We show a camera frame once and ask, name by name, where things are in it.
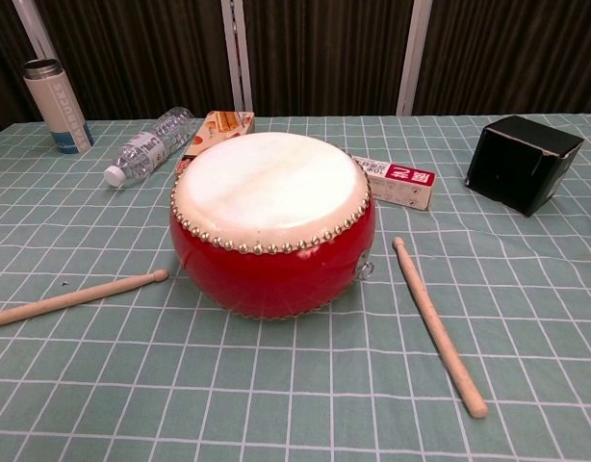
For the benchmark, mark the wooden drumstick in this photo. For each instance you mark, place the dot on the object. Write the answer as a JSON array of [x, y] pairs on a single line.
[[432, 322], [79, 294]]

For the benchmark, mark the red drum with white skin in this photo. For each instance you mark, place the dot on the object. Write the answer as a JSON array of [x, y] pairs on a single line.
[[271, 226]]

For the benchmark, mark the green grid tablecloth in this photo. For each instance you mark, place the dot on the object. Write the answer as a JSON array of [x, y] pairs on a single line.
[[295, 361]]

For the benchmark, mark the red and white carton box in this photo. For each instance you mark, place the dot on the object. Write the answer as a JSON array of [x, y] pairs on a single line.
[[401, 185]]

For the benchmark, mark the orange biscuit box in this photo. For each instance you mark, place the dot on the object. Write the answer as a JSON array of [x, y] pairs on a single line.
[[213, 130]]

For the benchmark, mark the clear plastic water bottle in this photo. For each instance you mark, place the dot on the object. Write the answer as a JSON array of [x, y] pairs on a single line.
[[151, 142]]

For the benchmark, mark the dark pleated curtain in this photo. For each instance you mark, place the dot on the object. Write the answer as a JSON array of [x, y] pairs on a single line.
[[319, 53]]

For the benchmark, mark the black cardboard box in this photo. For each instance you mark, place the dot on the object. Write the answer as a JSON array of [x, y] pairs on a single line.
[[526, 163]]

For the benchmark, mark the white Starbucks thermos bottle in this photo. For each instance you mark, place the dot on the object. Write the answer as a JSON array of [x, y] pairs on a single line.
[[59, 108]]

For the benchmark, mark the white frame post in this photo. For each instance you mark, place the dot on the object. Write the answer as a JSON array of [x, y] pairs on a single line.
[[237, 55], [413, 55], [35, 29]]

